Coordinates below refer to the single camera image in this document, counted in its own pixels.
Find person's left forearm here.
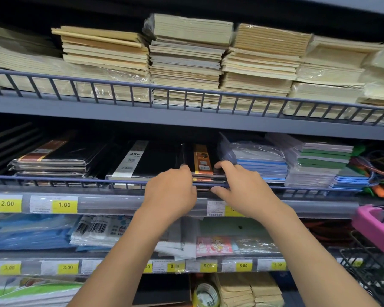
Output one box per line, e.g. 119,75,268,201
67,214,167,307

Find row of yellow price labels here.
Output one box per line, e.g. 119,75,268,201
0,194,364,275

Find person's right forearm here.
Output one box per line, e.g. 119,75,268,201
259,204,381,307

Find blue wrapped folder packs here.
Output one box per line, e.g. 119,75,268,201
0,215,81,252

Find stack of green grey exercise books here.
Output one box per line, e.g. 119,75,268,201
267,133,354,188

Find person's left hand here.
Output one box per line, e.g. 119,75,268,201
140,164,198,226

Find black notebook white band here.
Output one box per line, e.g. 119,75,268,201
0,132,41,160
106,139,183,181
0,123,42,151
0,151,36,176

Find clear wrapped barcode paper pack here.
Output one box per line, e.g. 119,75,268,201
70,215,134,248

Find stack of dark coloured paper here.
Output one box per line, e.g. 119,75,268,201
133,275,192,307

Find bundle of orange jump ropes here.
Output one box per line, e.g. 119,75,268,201
348,145,384,199

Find stack of blue exercise books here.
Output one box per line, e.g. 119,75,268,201
329,168,370,191
218,132,288,183

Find person's right hand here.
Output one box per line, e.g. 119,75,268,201
210,160,283,221

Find stack of green white workbooks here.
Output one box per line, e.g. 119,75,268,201
0,278,84,307

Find clear tape roll pack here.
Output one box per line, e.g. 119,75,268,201
193,283,220,307

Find stacks of beige exercise books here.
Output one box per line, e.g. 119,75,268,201
0,12,384,124

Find black wire shopping cart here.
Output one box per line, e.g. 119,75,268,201
327,203,384,307

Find pastel wrapped paper packs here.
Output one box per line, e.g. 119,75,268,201
155,217,282,259

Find notebooks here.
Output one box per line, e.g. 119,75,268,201
0,142,39,168

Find grey metal store shelving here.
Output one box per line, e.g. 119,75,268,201
0,0,384,307

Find stack of kraft paper packs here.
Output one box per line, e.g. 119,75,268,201
216,273,285,307

